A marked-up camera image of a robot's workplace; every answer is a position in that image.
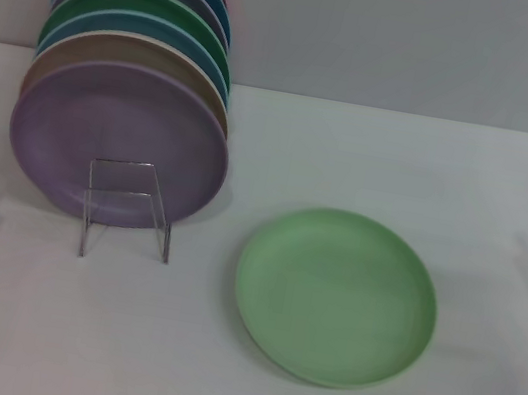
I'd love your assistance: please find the light green plate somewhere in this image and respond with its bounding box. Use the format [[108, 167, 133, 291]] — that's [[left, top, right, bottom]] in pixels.
[[218, 193, 453, 395]]

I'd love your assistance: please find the lavender plate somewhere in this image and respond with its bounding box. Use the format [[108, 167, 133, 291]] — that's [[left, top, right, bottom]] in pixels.
[[0, 46, 244, 244]]

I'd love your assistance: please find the clear acrylic plate rack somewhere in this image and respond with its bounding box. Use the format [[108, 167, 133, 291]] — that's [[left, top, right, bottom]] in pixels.
[[74, 153, 185, 272]]

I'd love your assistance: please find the beige plate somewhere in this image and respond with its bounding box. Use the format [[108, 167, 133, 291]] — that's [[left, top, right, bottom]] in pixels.
[[17, 15, 243, 143]]

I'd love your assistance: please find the light blue plate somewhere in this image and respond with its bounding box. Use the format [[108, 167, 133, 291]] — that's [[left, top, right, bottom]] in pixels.
[[30, 0, 242, 111]]

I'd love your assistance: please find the dark green plate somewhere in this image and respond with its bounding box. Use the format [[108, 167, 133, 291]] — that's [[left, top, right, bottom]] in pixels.
[[34, 0, 241, 82]]

